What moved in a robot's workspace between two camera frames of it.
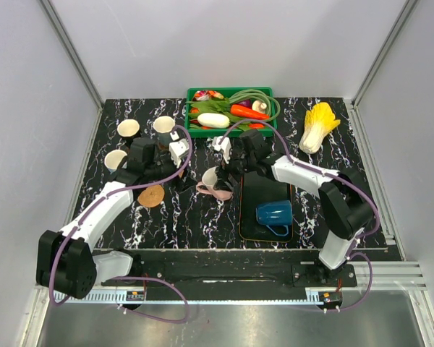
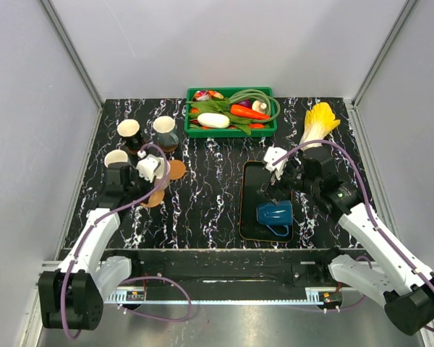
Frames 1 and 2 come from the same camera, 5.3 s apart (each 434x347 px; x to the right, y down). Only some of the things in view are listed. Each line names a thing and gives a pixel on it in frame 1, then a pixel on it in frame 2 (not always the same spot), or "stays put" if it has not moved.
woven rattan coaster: (151, 196) stays put
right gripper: (223, 172) → (269, 191)
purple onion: (247, 103) stays put
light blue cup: (113, 158) stays put
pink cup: (206, 186) → (166, 183)
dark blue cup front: (275, 213) stays put
